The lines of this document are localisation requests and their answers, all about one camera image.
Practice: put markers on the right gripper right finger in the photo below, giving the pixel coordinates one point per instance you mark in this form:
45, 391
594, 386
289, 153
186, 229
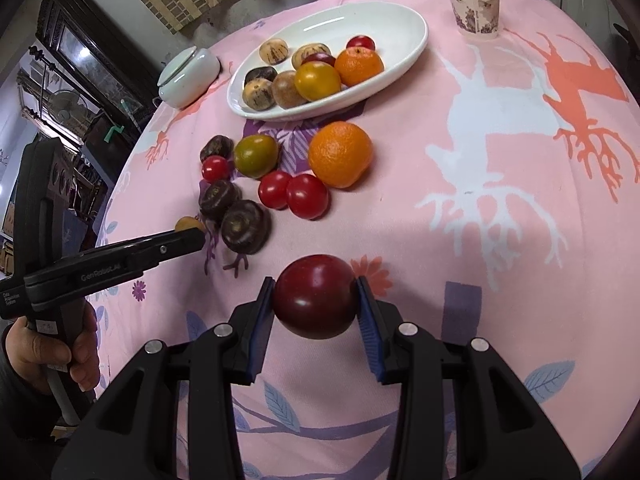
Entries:
378, 321

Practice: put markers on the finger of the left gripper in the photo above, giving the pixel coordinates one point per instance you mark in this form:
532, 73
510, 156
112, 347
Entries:
175, 244

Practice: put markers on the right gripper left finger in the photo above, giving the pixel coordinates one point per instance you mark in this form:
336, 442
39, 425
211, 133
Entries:
252, 325

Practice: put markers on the small yellow longan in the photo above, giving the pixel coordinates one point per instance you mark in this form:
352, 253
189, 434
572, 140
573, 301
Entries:
187, 223

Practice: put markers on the large orange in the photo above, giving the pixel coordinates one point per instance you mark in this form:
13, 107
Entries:
339, 154

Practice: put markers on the speckled tan fruit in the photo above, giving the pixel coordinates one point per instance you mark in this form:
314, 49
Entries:
257, 94

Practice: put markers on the dark brown fruit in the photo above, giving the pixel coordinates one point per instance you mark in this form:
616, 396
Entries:
260, 72

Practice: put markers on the small mandarin orange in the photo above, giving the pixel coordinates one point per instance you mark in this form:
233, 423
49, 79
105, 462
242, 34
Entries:
358, 64

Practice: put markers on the red cherry tomato plate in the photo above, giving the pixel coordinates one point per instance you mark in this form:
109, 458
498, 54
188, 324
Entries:
361, 41

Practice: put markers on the tan round fruit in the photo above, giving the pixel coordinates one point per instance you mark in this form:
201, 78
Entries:
284, 90

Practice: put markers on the dark red plum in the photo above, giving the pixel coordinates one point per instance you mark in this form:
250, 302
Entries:
321, 57

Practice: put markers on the person's left hand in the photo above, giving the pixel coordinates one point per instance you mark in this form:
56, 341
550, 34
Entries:
30, 353

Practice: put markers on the dark purple mangosteen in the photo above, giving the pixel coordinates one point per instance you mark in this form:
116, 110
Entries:
215, 201
246, 227
218, 145

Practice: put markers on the bookshelf with books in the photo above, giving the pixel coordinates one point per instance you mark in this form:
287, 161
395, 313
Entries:
7, 241

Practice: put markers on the red cherry tomato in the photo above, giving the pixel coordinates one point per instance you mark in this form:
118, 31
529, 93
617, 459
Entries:
215, 168
307, 197
273, 189

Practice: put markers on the green yellow tomato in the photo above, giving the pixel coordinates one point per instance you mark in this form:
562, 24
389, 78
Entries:
256, 155

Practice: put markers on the pink deer print tablecloth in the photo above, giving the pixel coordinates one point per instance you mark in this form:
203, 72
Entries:
502, 202

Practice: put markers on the white lidded ceramic jar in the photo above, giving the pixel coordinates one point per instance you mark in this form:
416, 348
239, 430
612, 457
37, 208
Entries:
187, 76

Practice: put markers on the standing fan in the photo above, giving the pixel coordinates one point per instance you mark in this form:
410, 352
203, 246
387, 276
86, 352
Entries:
67, 107

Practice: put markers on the dark wooden cabinet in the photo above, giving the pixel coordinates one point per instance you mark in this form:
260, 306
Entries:
104, 61

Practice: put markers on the white oval plate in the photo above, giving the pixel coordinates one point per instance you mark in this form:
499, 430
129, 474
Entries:
400, 35

